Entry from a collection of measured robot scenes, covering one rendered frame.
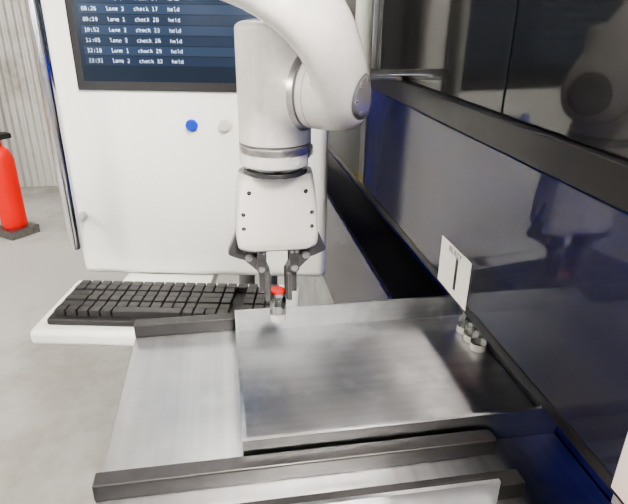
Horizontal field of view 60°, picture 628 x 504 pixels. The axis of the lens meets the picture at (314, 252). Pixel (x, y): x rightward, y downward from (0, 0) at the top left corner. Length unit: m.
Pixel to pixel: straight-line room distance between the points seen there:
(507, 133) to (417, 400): 0.32
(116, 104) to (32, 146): 3.78
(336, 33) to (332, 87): 0.05
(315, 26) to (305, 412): 0.41
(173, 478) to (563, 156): 0.44
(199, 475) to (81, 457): 1.44
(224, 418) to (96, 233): 0.62
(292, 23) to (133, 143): 0.62
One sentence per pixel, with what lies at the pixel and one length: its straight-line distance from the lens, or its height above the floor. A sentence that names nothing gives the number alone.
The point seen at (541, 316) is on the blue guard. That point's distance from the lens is 0.51.
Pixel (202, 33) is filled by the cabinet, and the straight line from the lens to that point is 1.02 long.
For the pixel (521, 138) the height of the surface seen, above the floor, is 1.20.
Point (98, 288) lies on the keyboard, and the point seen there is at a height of 0.83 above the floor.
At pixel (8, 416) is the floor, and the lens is 2.25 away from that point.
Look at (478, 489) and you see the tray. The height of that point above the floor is 0.91.
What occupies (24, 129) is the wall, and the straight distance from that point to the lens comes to 4.84.
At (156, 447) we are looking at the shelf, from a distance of 0.63.
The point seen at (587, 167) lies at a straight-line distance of 0.45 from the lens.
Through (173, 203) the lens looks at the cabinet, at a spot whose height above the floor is 0.96.
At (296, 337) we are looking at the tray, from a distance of 0.78.
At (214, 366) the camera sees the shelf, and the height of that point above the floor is 0.88.
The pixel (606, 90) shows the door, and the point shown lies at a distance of 0.46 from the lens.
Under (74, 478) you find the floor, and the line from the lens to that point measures 1.93.
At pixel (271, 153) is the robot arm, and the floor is 1.16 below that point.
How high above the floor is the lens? 1.30
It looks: 24 degrees down
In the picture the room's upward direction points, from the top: 1 degrees clockwise
